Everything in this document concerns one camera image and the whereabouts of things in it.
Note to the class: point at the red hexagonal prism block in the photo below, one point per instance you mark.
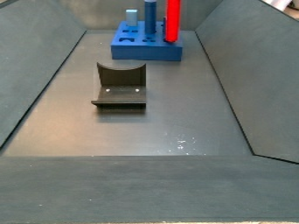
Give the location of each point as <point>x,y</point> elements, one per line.
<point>172,20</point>

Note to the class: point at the blue shape-sorter base block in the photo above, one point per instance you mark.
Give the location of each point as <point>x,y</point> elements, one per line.
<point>134,45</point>

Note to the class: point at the black curved cradle stand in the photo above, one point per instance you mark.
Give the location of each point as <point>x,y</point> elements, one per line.
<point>122,86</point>

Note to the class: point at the light blue square peg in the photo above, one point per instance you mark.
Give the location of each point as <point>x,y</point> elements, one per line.
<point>131,17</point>

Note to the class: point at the dark blue cylinder peg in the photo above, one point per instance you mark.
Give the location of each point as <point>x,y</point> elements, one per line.
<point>150,16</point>

